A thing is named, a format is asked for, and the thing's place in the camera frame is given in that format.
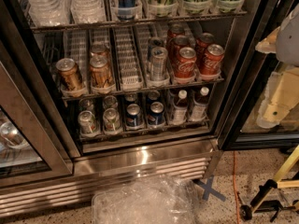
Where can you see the green silver can front left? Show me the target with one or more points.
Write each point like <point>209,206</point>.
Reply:
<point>87,122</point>

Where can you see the green silver can rear left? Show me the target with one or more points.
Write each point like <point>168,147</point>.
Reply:
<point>86,105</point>

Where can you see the gold can rear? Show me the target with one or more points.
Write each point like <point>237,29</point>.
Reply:
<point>99,49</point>

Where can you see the steel fridge base grille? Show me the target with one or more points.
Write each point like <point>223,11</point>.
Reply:
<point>190,159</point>

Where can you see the black fridge door right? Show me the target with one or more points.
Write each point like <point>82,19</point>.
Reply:
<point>247,72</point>

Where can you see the white cap bottle right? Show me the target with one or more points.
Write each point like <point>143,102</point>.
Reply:
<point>199,104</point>

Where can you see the red cola can right rear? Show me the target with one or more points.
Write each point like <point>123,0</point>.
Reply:
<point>202,42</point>

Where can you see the white cap bottle left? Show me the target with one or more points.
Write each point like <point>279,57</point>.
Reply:
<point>179,108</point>

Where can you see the clear water bottle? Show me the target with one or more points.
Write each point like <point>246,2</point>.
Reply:
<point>49,12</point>
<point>88,11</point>

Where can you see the yellow black wheeled stand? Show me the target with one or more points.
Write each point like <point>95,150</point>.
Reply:
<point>259,204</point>

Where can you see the gold can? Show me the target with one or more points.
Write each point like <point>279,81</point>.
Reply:
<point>101,71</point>
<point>99,49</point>
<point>70,74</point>

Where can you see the blue pepsi can rear right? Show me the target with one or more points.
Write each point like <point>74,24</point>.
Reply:
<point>153,96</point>

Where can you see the blue pepsi can rear left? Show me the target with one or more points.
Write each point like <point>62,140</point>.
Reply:
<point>131,98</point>

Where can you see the blue tape cross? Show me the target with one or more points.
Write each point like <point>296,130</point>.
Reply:
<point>208,189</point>

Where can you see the can behind left glass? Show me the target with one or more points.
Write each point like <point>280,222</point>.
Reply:
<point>12,135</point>

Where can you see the gold can front left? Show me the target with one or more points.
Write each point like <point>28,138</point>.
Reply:
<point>70,74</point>

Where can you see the white cap bottle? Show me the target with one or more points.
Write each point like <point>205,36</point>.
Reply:
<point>199,104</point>
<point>179,108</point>

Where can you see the clear plastic bin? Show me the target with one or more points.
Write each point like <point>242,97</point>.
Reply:
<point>153,200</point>

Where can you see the red cola can right front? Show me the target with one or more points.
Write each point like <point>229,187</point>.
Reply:
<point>212,59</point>

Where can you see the blue pepsi can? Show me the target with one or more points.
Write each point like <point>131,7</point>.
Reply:
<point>153,96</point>
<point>133,115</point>
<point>131,98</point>
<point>156,114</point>

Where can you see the red cola can middle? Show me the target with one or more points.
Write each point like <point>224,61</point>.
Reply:
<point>177,43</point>

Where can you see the left clear water bottle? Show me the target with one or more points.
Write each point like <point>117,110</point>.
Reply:
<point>49,12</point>

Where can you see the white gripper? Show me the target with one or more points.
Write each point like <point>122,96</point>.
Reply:
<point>289,44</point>

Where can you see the bottom wire shelf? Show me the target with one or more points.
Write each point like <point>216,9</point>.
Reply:
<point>144,129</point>

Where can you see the blue pepsi can front right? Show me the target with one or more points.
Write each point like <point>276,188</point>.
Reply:
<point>156,114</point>

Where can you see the blue pepsi can front left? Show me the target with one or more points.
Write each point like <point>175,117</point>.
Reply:
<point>133,115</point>

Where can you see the red cola can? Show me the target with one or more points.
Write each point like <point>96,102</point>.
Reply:
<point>212,59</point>
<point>202,42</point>
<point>177,43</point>
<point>185,61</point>
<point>175,30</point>

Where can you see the top wire shelf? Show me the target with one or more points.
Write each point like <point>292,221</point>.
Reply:
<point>111,24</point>

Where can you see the steel fridge door left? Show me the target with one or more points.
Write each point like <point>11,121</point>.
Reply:
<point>45,157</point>

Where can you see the green silver can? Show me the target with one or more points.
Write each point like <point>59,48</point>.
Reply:
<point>110,101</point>
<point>87,122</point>
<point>86,105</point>
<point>111,119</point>

